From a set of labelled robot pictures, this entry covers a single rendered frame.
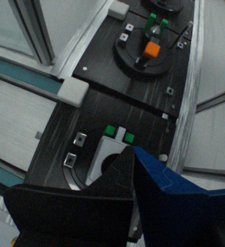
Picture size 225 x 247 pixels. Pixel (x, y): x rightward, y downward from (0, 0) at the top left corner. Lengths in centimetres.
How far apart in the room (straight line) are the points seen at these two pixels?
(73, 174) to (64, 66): 22
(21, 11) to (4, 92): 22
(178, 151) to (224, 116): 32
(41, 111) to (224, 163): 57
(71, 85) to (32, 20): 12
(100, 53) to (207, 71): 43
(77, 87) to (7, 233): 31
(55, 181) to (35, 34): 24
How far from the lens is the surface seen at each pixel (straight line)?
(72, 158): 23
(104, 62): 32
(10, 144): 36
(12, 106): 38
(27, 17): 25
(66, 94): 27
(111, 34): 38
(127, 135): 20
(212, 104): 39
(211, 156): 54
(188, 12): 59
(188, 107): 38
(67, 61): 35
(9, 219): 34
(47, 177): 28
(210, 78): 63
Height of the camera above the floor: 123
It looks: 75 degrees down
